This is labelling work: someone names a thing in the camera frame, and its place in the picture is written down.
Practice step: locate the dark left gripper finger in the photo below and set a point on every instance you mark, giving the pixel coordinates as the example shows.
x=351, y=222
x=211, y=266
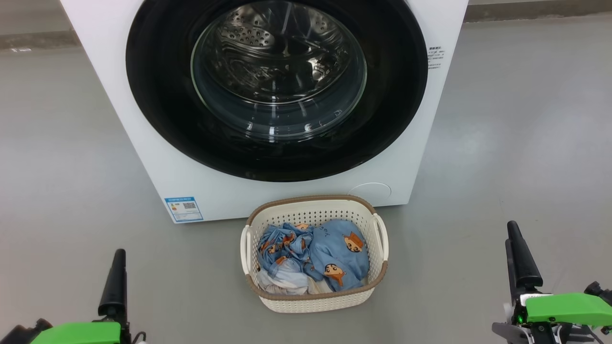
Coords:
x=114, y=286

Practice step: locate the cream perforated laundry basket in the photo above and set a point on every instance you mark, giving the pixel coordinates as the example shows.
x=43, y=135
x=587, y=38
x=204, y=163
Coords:
x=315, y=301

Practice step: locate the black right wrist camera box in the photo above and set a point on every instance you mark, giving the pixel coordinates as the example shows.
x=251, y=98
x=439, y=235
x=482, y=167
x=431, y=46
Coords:
x=597, y=289

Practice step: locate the blue energy label sticker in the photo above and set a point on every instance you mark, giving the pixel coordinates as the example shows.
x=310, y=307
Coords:
x=184, y=209

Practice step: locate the black round glass washer door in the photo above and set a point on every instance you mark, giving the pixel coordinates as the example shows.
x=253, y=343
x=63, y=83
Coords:
x=158, y=95

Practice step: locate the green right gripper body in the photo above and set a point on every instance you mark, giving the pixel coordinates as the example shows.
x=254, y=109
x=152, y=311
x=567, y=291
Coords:
x=564, y=310

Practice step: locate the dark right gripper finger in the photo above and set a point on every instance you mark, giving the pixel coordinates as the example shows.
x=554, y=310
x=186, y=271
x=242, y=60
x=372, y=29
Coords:
x=512, y=282
x=526, y=267

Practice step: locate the round white filter cover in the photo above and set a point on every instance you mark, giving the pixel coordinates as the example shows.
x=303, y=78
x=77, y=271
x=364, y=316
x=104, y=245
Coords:
x=370, y=191

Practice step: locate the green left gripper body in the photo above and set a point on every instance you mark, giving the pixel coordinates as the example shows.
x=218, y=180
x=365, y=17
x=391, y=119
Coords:
x=81, y=334

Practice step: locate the white front-load washing machine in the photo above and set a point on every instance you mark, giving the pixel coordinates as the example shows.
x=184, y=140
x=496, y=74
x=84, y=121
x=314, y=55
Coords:
x=181, y=191

